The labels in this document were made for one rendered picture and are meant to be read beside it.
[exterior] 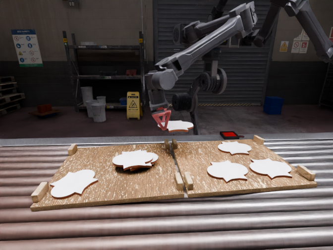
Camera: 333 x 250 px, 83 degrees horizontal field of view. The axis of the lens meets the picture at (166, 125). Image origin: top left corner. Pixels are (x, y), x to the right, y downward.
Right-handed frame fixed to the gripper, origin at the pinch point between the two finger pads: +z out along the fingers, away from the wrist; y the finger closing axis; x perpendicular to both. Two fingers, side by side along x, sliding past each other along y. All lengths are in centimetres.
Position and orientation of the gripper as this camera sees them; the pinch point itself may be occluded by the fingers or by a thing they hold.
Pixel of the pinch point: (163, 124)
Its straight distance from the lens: 73.4
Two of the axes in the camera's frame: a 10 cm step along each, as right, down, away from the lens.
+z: 1.9, 9.2, 3.4
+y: 1.4, 3.2, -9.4
